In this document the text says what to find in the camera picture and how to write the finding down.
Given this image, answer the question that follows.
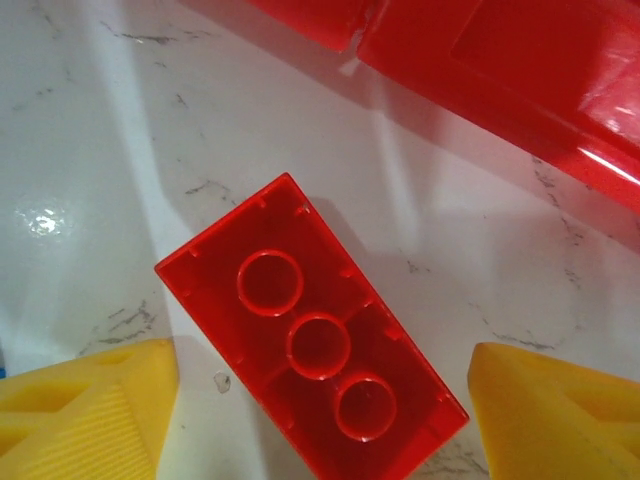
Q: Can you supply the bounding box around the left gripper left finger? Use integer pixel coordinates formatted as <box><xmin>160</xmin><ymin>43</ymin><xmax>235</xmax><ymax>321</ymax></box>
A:
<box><xmin>0</xmin><ymin>338</ymin><xmax>180</xmax><ymax>480</ymax></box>

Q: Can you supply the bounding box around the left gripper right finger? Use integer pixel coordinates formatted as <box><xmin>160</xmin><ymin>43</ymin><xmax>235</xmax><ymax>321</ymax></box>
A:
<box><xmin>467</xmin><ymin>341</ymin><xmax>640</xmax><ymax>480</ymax></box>

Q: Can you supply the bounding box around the red lego brick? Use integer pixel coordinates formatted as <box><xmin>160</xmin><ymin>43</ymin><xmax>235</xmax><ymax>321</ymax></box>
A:
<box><xmin>154</xmin><ymin>172</ymin><xmax>471</xmax><ymax>480</ymax></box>

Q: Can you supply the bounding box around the red plastic bin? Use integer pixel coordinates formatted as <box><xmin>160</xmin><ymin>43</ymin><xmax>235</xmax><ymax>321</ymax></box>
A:
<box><xmin>355</xmin><ymin>0</ymin><xmax>640</xmax><ymax>217</ymax></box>

